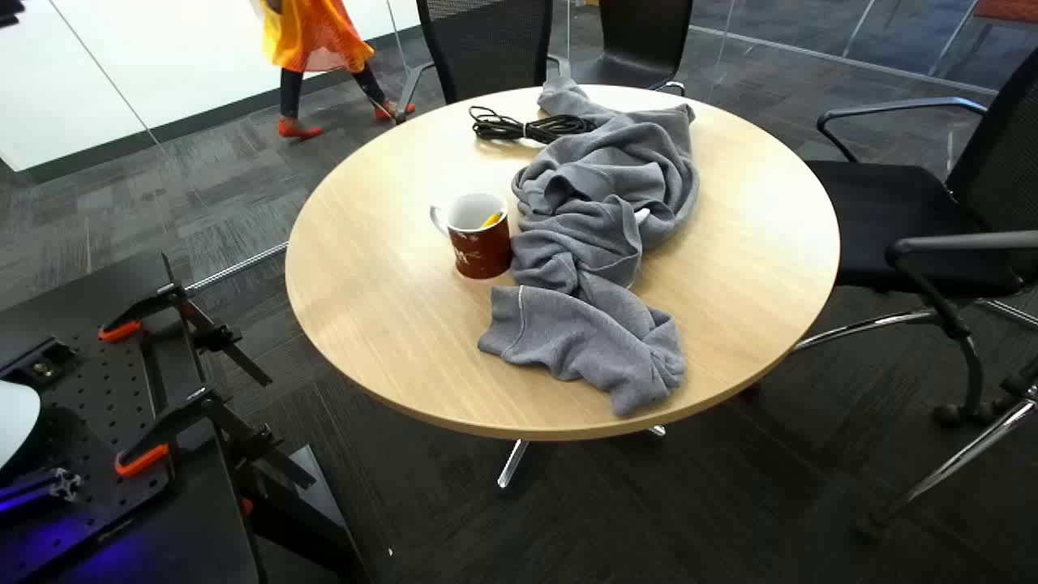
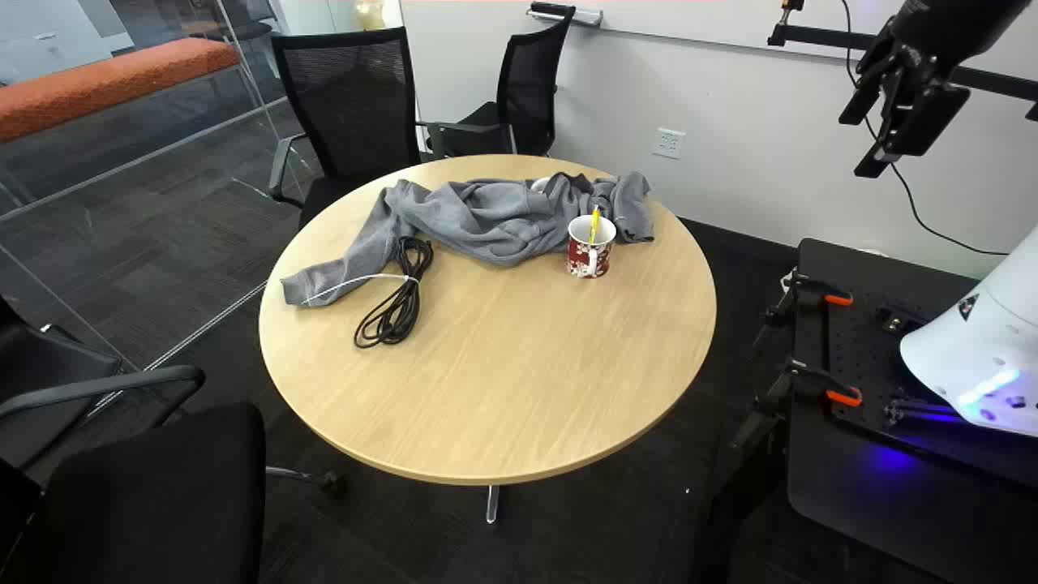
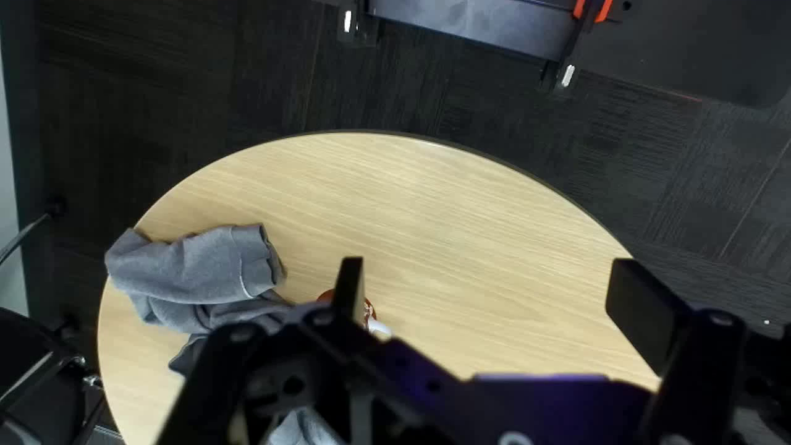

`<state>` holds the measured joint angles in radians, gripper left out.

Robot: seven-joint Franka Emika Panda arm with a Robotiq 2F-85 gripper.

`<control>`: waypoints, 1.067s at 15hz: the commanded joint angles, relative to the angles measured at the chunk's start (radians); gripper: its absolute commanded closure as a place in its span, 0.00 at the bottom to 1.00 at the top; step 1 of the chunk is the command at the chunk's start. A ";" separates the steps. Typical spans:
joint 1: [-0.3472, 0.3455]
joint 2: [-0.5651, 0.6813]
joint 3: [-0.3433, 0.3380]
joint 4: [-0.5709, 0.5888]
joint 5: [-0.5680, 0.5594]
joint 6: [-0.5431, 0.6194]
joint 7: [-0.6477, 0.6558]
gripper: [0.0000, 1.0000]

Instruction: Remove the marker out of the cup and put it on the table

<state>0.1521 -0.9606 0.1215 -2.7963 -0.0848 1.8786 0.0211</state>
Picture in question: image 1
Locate red white patterned mug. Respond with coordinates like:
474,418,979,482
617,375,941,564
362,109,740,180
428,191,518,284

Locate grey hoodie garment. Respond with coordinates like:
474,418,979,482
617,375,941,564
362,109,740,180
478,58,700,423

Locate chrome table legs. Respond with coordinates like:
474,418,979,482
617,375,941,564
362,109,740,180
492,423,670,492

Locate black mesh office chair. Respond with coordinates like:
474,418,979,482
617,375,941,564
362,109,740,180
596,0,697,91
857,371,1038,543
415,0,556,109
790,45,1038,433

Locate person in orange clothes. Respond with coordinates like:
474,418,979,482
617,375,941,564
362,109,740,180
255,0,421,143

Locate black robot mounting cart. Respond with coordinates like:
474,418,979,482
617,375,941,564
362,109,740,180
0,255,369,584

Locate orange upholstered bench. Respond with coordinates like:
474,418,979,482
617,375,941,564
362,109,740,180
971,0,1038,27

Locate black coiled cable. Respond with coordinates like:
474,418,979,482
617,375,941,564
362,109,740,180
463,100,600,147

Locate black clamp orange handle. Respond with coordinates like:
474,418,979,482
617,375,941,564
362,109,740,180
93,255,275,391
109,385,316,492

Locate small black mounting bracket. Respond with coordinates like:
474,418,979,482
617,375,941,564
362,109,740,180
0,336,77,396

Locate aluminium extrusion bracket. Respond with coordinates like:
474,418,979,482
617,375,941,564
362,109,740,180
0,463,84,518

